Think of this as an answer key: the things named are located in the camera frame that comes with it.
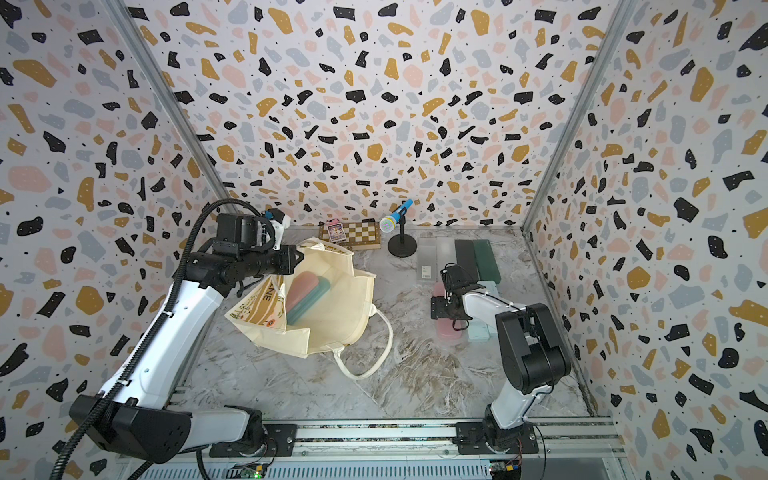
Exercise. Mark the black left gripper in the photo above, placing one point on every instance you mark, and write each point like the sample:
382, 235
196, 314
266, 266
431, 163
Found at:
287, 251

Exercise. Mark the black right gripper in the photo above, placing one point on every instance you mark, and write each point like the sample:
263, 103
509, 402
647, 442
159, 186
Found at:
436, 308

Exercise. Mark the black pencil case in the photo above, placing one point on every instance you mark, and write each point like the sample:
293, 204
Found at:
466, 259

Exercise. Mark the dark green pencil case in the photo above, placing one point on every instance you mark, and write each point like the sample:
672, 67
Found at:
485, 261

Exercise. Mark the light teal pencil case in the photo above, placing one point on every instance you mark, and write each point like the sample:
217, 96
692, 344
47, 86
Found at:
491, 290
479, 332

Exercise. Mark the translucent white pencil case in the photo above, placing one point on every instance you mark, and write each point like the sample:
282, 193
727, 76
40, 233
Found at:
446, 251

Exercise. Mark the grey barcoded pencil case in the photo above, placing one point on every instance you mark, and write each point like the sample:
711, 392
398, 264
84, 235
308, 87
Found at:
427, 270

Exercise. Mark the pink pencil case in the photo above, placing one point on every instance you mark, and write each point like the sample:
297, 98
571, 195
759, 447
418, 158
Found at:
302, 285
444, 326

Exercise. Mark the blue grey pencil case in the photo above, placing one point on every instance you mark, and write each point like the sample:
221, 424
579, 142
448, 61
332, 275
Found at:
307, 302

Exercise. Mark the cream floral canvas tote bag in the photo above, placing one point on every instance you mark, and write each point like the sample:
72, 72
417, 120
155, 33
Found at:
336, 321

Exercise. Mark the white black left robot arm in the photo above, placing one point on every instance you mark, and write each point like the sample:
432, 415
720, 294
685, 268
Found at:
131, 415

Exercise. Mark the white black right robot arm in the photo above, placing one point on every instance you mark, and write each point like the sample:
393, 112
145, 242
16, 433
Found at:
532, 350

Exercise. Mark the black microphone stand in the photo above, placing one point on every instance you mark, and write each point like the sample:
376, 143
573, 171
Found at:
402, 245

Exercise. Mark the purple card box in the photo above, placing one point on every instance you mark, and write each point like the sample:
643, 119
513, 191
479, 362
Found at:
336, 232

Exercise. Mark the blue toy microphone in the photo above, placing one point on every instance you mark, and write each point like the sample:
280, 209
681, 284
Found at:
389, 222

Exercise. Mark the wooden chess board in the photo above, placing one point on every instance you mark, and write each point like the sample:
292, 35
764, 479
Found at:
363, 235

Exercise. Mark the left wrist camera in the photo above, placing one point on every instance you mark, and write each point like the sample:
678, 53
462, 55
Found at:
280, 222

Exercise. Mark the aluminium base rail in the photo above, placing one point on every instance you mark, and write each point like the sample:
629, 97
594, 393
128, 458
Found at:
549, 448

